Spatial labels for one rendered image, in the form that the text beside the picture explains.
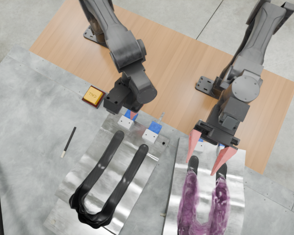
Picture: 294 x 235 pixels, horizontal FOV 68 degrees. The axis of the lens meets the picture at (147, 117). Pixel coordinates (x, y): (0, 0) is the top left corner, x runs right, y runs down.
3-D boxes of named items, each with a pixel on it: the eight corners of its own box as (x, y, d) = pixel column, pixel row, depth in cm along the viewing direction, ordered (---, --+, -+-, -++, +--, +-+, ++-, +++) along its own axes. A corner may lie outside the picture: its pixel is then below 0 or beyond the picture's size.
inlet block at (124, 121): (135, 99, 91) (134, 94, 85) (145, 104, 90) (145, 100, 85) (119, 126, 88) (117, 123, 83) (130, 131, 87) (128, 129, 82)
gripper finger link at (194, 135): (209, 173, 47) (226, 135, 49) (179, 157, 48) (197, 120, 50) (202, 172, 54) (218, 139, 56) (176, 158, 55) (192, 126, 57)
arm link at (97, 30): (109, 31, 98) (111, 9, 67) (95, 37, 98) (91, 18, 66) (103, 17, 97) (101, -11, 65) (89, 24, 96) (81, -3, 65)
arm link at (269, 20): (259, 90, 51) (303, -8, 57) (224, 73, 52) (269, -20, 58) (240, 105, 63) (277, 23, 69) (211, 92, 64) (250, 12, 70)
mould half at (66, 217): (115, 114, 96) (109, 104, 83) (168, 142, 92) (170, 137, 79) (50, 221, 85) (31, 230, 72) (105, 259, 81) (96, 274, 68)
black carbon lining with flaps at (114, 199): (117, 129, 87) (113, 124, 78) (153, 148, 85) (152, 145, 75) (68, 210, 80) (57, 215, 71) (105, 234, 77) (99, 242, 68)
